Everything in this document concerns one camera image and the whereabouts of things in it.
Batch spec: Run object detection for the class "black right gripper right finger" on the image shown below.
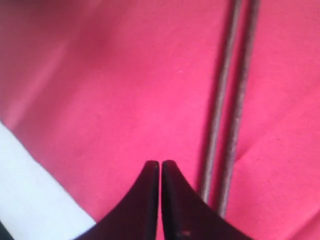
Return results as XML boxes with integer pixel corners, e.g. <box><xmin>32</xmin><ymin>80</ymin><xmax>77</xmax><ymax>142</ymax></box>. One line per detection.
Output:
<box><xmin>161</xmin><ymin>160</ymin><xmax>250</xmax><ymax>240</ymax></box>

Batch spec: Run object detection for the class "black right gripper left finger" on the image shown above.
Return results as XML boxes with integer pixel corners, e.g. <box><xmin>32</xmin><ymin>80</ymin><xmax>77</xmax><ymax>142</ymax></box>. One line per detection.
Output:
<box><xmin>77</xmin><ymin>160</ymin><xmax>160</xmax><ymax>240</ymax></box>

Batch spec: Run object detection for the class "red tablecloth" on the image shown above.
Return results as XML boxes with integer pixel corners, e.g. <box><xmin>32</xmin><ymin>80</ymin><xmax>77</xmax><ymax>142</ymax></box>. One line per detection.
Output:
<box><xmin>0</xmin><ymin>0</ymin><xmax>320</xmax><ymax>240</ymax></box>

